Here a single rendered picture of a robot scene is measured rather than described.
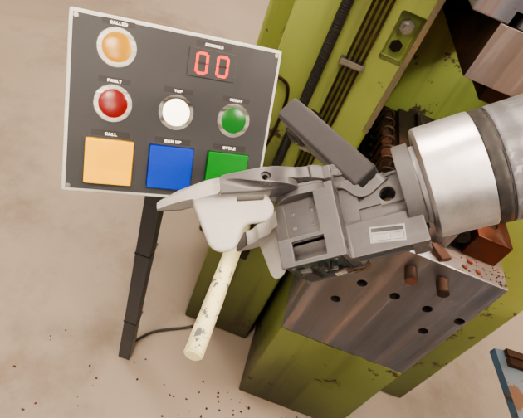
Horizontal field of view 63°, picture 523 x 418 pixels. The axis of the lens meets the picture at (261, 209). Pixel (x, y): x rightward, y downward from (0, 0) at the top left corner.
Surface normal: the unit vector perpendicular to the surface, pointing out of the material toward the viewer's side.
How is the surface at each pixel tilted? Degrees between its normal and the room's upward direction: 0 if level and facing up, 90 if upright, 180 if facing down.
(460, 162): 52
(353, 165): 48
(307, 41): 90
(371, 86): 90
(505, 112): 42
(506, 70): 90
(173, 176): 60
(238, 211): 21
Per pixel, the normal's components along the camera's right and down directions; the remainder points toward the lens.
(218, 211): 0.17, -0.40
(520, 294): -0.22, 0.64
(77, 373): 0.30, -0.67
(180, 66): 0.32, 0.30
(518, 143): -0.36, -0.16
